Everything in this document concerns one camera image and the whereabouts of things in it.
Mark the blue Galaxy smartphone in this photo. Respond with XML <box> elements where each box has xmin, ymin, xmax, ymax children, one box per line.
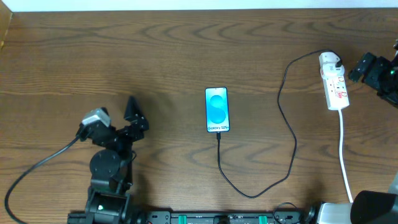
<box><xmin>205</xmin><ymin>86</ymin><xmax>230</xmax><ymax>133</ymax></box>

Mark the black USB charging cable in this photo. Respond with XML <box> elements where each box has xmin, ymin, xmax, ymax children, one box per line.
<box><xmin>216</xmin><ymin>49</ymin><xmax>343</xmax><ymax>199</ymax></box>

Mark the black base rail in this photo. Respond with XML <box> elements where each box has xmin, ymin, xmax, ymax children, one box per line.
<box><xmin>125</xmin><ymin>211</ymin><xmax>304</xmax><ymax>224</ymax></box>

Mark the white power strip cord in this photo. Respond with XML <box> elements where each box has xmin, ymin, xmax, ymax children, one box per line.
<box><xmin>337</xmin><ymin>109</ymin><xmax>354</xmax><ymax>203</ymax></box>

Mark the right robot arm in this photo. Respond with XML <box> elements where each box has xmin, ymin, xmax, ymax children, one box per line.
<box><xmin>302</xmin><ymin>50</ymin><xmax>397</xmax><ymax>223</ymax></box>

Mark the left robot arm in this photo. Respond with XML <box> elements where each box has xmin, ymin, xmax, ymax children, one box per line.
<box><xmin>67</xmin><ymin>96</ymin><xmax>149</xmax><ymax>224</ymax></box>

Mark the white charger plug adapter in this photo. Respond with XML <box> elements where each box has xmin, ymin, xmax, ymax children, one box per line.
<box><xmin>320</xmin><ymin>59</ymin><xmax>345</xmax><ymax>80</ymax></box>

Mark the white power strip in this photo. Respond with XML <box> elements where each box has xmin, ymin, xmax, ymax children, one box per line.
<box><xmin>319</xmin><ymin>52</ymin><xmax>349</xmax><ymax>111</ymax></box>

